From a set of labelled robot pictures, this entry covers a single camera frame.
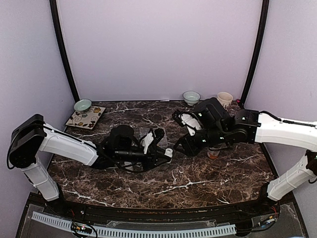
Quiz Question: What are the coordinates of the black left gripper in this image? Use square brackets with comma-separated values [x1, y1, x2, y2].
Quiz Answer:
[115, 146, 171, 172]

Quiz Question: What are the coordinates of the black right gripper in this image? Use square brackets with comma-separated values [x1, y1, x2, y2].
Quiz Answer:
[173, 126, 228, 157]

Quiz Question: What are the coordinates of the white pill bottle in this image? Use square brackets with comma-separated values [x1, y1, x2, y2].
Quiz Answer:
[164, 148, 173, 158]

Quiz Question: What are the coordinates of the clear plastic pill organizer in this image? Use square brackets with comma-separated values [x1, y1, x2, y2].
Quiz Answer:
[139, 127, 168, 149]

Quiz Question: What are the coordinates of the orange pill bottle grey cap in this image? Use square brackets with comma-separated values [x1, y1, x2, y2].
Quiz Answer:
[207, 147, 220, 159]

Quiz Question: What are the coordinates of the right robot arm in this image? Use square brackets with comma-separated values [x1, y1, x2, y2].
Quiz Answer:
[172, 97, 317, 215]

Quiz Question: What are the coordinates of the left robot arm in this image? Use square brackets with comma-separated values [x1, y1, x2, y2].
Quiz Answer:
[6, 114, 173, 216]

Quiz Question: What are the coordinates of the small teal patterned bowl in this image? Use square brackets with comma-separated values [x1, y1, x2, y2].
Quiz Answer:
[182, 91, 201, 106]

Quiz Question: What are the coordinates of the cream ceramic mug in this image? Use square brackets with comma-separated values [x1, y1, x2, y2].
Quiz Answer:
[217, 92, 233, 110]

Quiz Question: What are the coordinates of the square floral ceramic plate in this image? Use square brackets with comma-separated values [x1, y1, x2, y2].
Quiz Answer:
[65, 106, 106, 130]

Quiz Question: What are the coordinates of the teal bowl on plate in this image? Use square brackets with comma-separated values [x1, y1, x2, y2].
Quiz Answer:
[74, 99, 92, 114]

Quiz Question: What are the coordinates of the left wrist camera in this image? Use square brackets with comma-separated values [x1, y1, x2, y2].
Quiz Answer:
[141, 128, 165, 154]

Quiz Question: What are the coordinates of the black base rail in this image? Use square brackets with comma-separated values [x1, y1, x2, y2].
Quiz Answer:
[24, 190, 295, 224]

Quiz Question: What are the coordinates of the black left frame post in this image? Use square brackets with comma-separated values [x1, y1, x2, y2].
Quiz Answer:
[49, 0, 80, 102]

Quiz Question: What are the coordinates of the black frame post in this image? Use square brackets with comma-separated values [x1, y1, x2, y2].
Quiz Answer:
[49, 0, 80, 102]
[240, 0, 269, 107]

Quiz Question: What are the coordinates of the white slotted cable duct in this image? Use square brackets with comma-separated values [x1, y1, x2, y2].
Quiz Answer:
[31, 212, 237, 238]

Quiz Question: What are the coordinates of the black right frame post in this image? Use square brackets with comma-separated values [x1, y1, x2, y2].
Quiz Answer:
[240, 0, 269, 107]

